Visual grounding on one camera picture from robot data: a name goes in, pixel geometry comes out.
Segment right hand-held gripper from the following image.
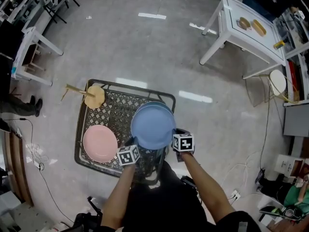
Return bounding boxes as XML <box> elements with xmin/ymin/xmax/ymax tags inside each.
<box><xmin>172</xmin><ymin>128</ymin><xmax>195</xmax><ymax>163</ymax></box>

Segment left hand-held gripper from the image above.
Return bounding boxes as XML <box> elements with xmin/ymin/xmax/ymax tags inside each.
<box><xmin>117</xmin><ymin>137</ymin><xmax>140</xmax><ymax>166</ymax></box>

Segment blue big plate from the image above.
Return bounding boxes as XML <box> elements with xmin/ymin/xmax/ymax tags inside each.
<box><xmin>130</xmin><ymin>104</ymin><xmax>177</xmax><ymax>150</ymax></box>
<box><xmin>135</xmin><ymin>101</ymin><xmax>174</xmax><ymax>116</ymax></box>

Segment pink big plate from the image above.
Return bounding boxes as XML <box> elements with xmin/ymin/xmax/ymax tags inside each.
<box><xmin>83</xmin><ymin>125</ymin><xmax>119</xmax><ymax>162</ymax></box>

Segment person's left forearm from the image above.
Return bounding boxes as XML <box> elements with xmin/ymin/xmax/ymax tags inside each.
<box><xmin>101</xmin><ymin>164</ymin><xmax>137</xmax><ymax>229</ymax></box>

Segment person's right forearm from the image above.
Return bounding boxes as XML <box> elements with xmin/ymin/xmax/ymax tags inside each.
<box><xmin>181</xmin><ymin>152</ymin><xmax>236</xmax><ymax>224</ymax></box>

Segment black woven coffee table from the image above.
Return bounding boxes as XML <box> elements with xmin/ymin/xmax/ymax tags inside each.
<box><xmin>74</xmin><ymin>79</ymin><xmax>176</xmax><ymax>186</ymax></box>

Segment wooden cup tree stand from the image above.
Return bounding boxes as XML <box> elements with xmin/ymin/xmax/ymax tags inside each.
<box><xmin>60</xmin><ymin>83</ymin><xmax>106</xmax><ymax>110</ymax></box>

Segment person's black clothed body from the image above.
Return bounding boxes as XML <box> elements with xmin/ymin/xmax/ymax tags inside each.
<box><xmin>100</xmin><ymin>160</ymin><xmax>261</xmax><ymax>232</ymax></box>

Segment black swivel chair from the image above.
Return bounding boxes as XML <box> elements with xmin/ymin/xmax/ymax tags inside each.
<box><xmin>72</xmin><ymin>196</ymin><xmax>103</xmax><ymax>232</ymax></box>

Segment white low shelf unit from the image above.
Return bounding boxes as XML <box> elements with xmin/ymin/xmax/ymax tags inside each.
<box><xmin>258</xmin><ymin>193</ymin><xmax>285</xmax><ymax>224</ymax></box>

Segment grey cabinet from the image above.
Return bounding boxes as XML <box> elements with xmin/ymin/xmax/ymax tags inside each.
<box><xmin>282</xmin><ymin>104</ymin><xmax>309</xmax><ymax>137</ymax></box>

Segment white square table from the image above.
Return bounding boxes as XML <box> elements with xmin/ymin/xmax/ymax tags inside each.
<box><xmin>199</xmin><ymin>0</ymin><xmax>287</xmax><ymax>80</ymax></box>

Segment curved wooden bench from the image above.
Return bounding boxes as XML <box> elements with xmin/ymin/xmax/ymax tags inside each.
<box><xmin>3</xmin><ymin>130</ymin><xmax>34</xmax><ymax>206</ymax></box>

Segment wooden drawer box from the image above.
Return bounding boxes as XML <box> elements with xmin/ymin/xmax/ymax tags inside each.
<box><xmin>292</xmin><ymin>159</ymin><xmax>305</xmax><ymax>177</ymax></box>

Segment wooden bowl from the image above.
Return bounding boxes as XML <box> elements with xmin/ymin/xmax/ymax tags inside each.
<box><xmin>239</xmin><ymin>16</ymin><xmax>252</xmax><ymax>30</ymax></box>

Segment wooden basket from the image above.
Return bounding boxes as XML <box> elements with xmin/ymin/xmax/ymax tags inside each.
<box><xmin>252</xmin><ymin>19</ymin><xmax>267</xmax><ymax>37</ymax></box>

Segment wooden stool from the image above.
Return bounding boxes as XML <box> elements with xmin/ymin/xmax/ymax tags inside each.
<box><xmin>23</xmin><ymin>43</ymin><xmax>46</xmax><ymax>73</ymax></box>

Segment white storage shelf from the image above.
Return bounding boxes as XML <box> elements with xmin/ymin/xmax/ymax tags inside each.
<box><xmin>0</xmin><ymin>0</ymin><xmax>49</xmax><ymax>26</ymax></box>
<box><xmin>272</xmin><ymin>6</ymin><xmax>309</xmax><ymax>106</ymax></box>

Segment white desk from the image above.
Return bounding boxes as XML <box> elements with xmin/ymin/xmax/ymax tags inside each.
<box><xmin>11</xmin><ymin>26</ymin><xmax>64</xmax><ymax>87</ymax></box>

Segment black monitor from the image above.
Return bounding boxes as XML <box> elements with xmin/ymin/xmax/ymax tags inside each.
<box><xmin>0</xmin><ymin>22</ymin><xmax>25</xmax><ymax>101</ymax></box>

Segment white stool gold wire legs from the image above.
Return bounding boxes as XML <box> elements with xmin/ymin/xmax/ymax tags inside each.
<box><xmin>243</xmin><ymin>69</ymin><xmax>300</xmax><ymax>107</ymax></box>

